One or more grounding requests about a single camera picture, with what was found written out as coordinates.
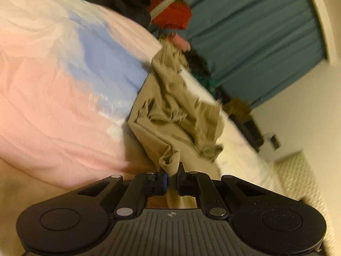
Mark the dark wall socket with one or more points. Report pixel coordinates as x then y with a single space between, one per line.
275 141

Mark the wide blue curtain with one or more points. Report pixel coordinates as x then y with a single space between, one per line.
253 32

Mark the tan shirt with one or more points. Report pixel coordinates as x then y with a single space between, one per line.
159 117

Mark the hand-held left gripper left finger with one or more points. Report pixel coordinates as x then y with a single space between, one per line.
157 185

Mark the black sofa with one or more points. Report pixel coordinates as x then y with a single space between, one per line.
251 133

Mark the red garment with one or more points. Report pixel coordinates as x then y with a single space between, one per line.
173 16

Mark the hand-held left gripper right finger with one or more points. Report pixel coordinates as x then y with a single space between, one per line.
186 186

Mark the pink garment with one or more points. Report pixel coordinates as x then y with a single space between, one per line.
181 42

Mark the cream textured pillow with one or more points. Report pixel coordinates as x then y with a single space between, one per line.
303 186

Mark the brown paper bag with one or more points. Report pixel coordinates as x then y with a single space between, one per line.
239 106

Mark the black crumpled clothes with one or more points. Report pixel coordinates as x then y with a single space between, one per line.
198 62

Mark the black garment on bed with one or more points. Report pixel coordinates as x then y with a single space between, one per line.
120 0

